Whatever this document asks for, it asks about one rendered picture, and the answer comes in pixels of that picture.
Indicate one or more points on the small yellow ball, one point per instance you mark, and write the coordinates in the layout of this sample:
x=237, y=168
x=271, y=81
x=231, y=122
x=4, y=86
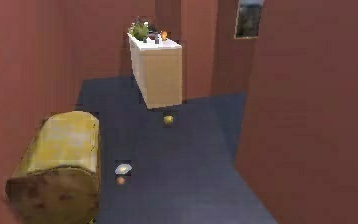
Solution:
x=168, y=119

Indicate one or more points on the tan sink cabinet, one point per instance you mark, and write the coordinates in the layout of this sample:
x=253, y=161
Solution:
x=160, y=71

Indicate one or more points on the small orange bottle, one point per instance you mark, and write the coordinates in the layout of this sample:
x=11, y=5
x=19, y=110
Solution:
x=164, y=35

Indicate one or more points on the dark sink faucet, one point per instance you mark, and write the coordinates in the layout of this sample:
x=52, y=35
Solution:
x=154, y=36

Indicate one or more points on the small white grey dish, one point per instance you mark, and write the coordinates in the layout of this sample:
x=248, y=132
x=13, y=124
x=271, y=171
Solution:
x=123, y=169

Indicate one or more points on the small orange ball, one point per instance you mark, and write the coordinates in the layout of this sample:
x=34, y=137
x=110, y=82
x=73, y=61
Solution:
x=120, y=180

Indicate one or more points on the green house plant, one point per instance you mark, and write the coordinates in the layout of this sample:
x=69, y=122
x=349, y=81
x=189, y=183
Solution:
x=140, y=31

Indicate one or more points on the window in red wall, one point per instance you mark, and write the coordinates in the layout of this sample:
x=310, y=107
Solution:
x=249, y=19

